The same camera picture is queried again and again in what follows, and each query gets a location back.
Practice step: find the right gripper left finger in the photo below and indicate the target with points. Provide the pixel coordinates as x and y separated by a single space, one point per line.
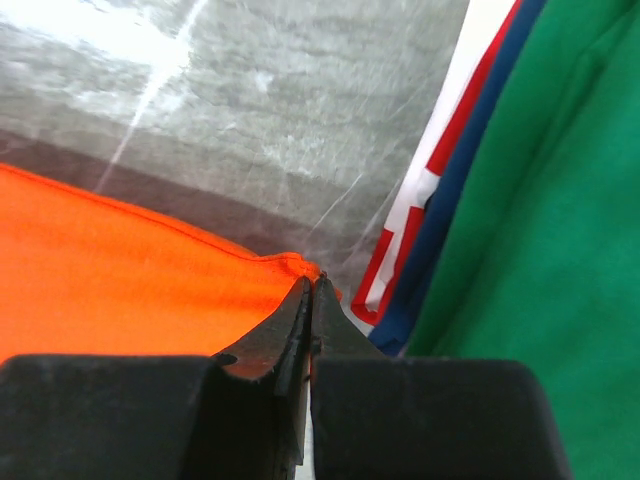
238 414

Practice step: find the orange t shirt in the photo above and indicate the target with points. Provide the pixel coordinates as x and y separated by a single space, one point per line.
86 274

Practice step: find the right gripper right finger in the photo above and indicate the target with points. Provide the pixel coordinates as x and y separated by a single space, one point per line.
377 417

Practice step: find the green folded t shirt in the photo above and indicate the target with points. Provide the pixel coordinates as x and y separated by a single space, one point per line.
541 262

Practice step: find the red blue folded t shirt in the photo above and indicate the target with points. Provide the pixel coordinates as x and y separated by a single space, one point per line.
453 157

